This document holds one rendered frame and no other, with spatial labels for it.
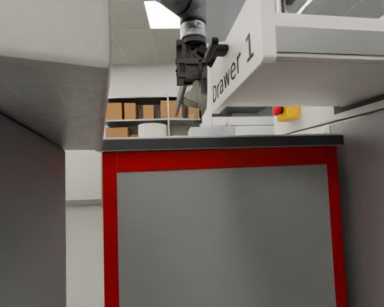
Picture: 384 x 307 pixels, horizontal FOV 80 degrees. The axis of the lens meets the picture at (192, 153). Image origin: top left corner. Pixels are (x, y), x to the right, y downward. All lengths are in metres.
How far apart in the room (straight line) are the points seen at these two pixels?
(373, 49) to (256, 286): 0.50
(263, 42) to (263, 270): 0.48
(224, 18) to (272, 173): 1.09
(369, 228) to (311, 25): 0.47
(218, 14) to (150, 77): 3.61
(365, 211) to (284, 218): 0.18
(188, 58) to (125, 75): 4.46
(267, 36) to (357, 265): 0.59
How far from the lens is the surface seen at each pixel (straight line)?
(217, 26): 1.46
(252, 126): 1.32
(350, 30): 0.42
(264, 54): 0.31
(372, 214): 0.66
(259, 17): 0.34
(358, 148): 0.67
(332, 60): 0.40
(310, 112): 0.81
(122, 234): 0.54
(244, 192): 0.55
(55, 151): 0.24
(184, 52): 0.69
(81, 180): 5.03
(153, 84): 4.93
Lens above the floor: 0.69
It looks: 3 degrees up
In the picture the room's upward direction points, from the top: 2 degrees counter-clockwise
